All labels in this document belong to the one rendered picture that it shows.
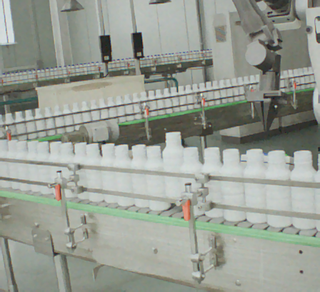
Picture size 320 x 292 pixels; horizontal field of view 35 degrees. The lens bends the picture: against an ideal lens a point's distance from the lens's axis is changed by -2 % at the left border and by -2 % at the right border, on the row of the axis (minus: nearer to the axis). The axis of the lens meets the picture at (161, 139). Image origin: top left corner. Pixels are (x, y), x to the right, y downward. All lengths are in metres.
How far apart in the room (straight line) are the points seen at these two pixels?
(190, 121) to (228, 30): 3.97
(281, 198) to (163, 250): 0.36
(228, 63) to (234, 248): 6.32
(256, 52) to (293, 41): 6.90
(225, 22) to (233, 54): 0.47
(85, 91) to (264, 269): 4.59
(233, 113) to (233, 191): 2.58
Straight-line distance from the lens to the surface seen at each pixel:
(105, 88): 5.71
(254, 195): 1.17
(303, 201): 1.12
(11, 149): 1.80
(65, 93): 5.51
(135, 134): 3.29
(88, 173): 1.49
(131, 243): 1.41
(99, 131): 2.98
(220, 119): 3.67
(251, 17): 1.40
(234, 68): 7.36
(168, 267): 1.35
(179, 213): 1.31
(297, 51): 8.28
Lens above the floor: 1.40
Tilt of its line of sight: 9 degrees down
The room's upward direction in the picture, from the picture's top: 6 degrees counter-clockwise
